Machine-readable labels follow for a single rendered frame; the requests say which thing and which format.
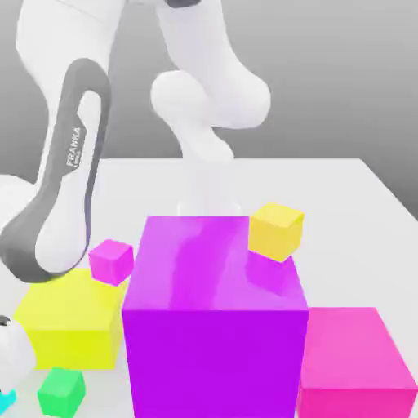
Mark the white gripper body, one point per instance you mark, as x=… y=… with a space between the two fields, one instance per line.
x=14 y=357

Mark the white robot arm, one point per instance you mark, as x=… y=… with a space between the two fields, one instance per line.
x=70 y=98

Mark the small cyan cube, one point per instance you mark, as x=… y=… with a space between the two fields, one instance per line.
x=6 y=402

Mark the small green cube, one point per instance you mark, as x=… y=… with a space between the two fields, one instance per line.
x=60 y=393

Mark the small magenta cube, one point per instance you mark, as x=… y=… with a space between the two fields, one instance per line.
x=111 y=263

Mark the small orange cube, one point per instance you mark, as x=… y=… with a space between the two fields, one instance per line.
x=276 y=230

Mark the large yellow box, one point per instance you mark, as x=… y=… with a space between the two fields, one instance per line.
x=72 y=326

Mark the large purple box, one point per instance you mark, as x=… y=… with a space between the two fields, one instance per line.
x=215 y=352

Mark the large pink box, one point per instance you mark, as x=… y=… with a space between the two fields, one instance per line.
x=356 y=352

